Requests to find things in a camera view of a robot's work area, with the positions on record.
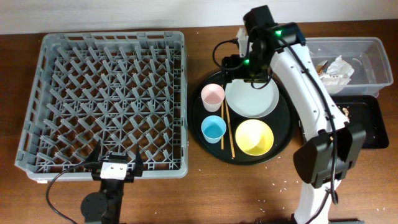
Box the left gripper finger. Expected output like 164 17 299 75
133 144 144 177
84 141 101 169

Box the grey plate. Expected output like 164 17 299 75
225 79 279 118

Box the wooden chopstick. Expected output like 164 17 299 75
224 99 235 159
221 100 226 150

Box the pink cup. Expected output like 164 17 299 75
200 83 225 112

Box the gold snack wrapper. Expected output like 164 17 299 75
316 60 328 75

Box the yellow bowl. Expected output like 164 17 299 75
234 119 274 156

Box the blue cup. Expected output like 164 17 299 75
201 115 226 144

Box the white napkin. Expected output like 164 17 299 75
318 55 354 95

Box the food scraps pile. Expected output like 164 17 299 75
342 108 349 118

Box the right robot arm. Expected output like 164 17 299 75
219 5 366 223

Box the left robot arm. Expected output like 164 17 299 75
80 142 144 223

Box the grey dishwasher rack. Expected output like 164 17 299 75
15 31 188 182

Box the round black serving tray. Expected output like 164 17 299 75
188 71 299 166

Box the clear plastic bin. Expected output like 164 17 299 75
307 37 394 97

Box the black rectangular tray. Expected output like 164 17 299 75
332 95 389 149

